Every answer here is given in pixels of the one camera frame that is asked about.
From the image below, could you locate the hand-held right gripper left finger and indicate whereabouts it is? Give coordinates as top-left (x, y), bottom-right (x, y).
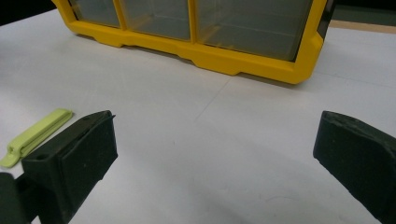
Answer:
top-left (16, 109), bottom-right (119, 224)

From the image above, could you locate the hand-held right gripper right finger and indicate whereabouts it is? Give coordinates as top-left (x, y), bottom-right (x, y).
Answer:
top-left (312, 110), bottom-right (396, 224)

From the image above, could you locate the light green sealing clip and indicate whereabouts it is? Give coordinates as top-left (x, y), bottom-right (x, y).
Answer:
top-left (0, 108), bottom-right (75, 169)

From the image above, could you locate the yellow drawer cabinet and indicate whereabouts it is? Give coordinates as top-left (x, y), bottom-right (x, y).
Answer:
top-left (50, 0), bottom-right (336, 85)

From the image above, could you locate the clear plastic drawer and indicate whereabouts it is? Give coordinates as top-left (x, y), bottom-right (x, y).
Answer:
top-left (68, 0), bottom-right (121, 28)
top-left (120, 0), bottom-right (191, 42)
top-left (195, 0), bottom-right (314, 63)

